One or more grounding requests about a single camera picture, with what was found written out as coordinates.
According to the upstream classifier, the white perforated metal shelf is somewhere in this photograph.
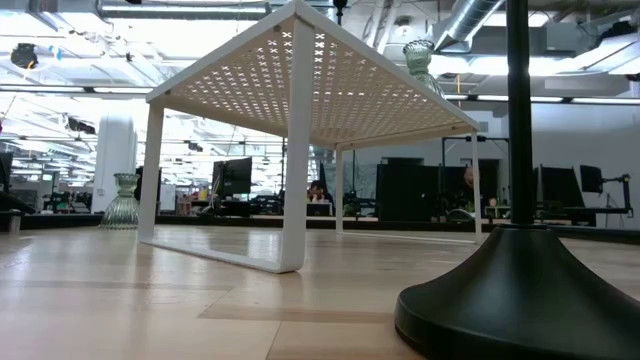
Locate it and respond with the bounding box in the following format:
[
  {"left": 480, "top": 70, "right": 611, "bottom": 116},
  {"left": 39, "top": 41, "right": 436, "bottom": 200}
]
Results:
[{"left": 137, "top": 0, "right": 484, "bottom": 275}]

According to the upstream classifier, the black monitor on arm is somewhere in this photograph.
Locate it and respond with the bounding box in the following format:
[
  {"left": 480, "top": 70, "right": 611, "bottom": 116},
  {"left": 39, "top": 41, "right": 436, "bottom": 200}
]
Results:
[{"left": 579, "top": 164, "right": 634, "bottom": 219}]

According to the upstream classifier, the black partition screen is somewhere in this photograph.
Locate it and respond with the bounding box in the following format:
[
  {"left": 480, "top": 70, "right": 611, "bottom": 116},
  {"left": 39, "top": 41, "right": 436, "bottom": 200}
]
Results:
[{"left": 375, "top": 157, "right": 501, "bottom": 223}]

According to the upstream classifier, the black ceiling fixture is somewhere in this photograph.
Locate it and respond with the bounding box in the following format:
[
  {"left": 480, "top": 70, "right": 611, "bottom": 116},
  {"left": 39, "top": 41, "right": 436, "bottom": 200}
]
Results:
[{"left": 9, "top": 42, "right": 40, "bottom": 70}]

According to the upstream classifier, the person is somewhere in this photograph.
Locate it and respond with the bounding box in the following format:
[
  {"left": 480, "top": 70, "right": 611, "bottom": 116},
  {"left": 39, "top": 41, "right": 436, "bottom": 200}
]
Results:
[
  {"left": 446, "top": 165, "right": 476, "bottom": 222},
  {"left": 306, "top": 179, "right": 335, "bottom": 217}
]

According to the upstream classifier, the silver ventilation duct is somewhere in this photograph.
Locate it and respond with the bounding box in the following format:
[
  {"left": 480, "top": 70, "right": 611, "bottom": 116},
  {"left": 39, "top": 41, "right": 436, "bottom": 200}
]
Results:
[{"left": 433, "top": 0, "right": 505, "bottom": 53}]

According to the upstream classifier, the green ribbed glass candle holder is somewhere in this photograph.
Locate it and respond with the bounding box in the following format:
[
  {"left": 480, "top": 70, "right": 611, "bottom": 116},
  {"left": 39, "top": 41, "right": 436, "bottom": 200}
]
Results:
[{"left": 402, "top": 39, "right": 446, "bottom": 100}]

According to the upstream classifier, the black monitor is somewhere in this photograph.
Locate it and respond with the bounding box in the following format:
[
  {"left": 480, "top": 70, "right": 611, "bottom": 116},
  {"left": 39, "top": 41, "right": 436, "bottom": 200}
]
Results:
[
  {"left": 211, "top": 156, "right": 254, "bottom": 199},
  {"left": 532, "top": 164, "right": 586, "bottom": 211}
]

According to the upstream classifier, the clear ribbed glass candle holder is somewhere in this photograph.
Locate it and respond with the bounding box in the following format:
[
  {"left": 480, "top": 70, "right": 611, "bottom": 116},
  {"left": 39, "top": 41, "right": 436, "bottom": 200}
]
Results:
[{"left": 98, "top": 172, "right": 141, "bottom": 231}]

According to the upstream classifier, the medium black candlestick holder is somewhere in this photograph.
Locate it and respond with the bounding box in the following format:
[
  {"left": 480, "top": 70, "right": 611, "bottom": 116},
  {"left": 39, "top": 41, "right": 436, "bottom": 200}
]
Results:
[{"left": 393, "top": 0, "right": 640, "bottom": 360}]

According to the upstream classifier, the white column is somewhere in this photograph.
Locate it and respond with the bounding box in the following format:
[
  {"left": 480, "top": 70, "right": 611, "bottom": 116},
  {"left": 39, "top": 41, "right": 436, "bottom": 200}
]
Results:
[{"left": 91, "top": 113, "right": 139, "bottom": 215}]

